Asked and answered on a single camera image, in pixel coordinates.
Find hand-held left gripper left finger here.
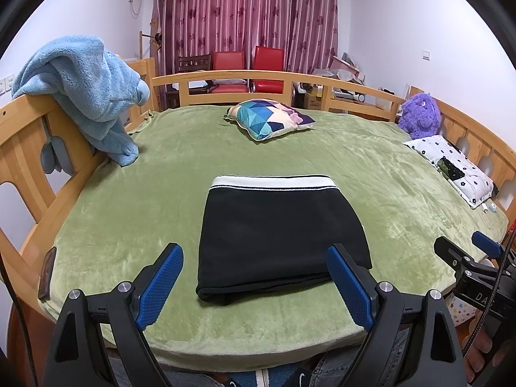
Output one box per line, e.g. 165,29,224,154
42,243,184,387

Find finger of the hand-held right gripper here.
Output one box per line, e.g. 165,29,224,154
471,231,504,258
434,236,479,275

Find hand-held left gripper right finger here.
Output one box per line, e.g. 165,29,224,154
326,243,468,387

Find black pants with white stripe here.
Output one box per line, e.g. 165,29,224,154
195,174,372,306

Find white star print bin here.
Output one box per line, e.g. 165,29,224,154
445,292,476,327

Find dark small cloth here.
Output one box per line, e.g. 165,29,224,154
437,156,465,180

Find green fleece bed blanket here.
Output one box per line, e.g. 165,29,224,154
38,107,509,373

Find white floral pillow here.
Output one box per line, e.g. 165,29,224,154
402,135,496,209

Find dark brown flat case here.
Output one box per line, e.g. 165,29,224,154
38,248,57,301

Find purple plush toy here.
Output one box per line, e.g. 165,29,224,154
397,93,441,140

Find geometric print cushion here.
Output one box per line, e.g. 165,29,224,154
223,99,316,142

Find light blue fleece blanket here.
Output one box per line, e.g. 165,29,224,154
12,36,152,168

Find brown wooden chair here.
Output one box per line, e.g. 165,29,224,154
177,54,213,74

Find red chair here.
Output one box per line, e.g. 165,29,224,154
212,51,247,95
252,45,285,94

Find wooden coat rack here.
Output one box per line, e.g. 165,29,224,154
138,18,164,63

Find pink floral curtain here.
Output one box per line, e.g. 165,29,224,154
155,0,339,85

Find black braided cable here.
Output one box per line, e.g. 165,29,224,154
463,210,516,357

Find wooden bed frame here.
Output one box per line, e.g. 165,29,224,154
0,58,516,387

